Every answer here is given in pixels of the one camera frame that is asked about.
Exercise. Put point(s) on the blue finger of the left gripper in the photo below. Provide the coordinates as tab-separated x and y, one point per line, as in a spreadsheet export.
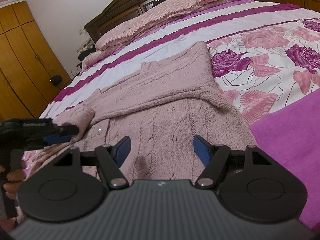
67	129
57	139

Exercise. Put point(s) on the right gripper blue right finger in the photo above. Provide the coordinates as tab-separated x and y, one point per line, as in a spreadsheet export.
219	161

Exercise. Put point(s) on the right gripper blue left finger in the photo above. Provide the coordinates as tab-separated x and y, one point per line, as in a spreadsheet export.
108	159

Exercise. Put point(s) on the pink knitted cardigan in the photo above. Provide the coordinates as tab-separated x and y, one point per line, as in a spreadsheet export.
161	107

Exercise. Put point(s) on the pile of clothes on nightstand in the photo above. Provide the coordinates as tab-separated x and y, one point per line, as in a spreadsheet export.
86	49

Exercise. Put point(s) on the person left hand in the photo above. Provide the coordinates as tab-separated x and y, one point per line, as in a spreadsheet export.
15	180

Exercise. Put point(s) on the small black bag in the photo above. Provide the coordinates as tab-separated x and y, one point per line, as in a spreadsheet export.
56	79

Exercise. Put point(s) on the yellow wooden wardrobe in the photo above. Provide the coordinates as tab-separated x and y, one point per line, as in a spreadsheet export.
27	64

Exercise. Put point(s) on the striped floral bedspread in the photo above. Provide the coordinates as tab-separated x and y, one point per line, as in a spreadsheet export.
265	60

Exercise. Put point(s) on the pink folded quilt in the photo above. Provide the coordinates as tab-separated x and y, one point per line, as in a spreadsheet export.
164	13

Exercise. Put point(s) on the dark wooden headboard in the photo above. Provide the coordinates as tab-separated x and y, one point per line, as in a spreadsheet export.
117	12

